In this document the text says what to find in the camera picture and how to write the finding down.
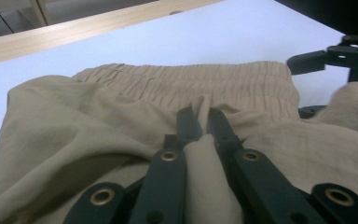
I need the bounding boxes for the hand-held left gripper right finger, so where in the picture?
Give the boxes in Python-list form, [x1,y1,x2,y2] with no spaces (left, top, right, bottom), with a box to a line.
[207,107,245,157]

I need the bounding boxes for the wooden table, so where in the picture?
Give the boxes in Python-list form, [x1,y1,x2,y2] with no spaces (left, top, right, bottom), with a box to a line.
[0,0,225,68]

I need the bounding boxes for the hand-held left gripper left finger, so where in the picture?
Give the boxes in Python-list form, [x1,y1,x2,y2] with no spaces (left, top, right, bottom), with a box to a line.
[162,106,204,150]

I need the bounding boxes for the beige shorts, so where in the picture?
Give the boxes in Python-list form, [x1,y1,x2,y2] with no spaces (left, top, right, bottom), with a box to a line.
[0,60,358,224]

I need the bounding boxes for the thin black cable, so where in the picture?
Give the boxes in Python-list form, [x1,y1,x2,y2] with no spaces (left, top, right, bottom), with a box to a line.
[0,0,15,35]

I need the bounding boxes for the white table mat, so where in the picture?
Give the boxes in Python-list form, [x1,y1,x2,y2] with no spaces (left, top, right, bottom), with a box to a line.
[0,0,358,200]

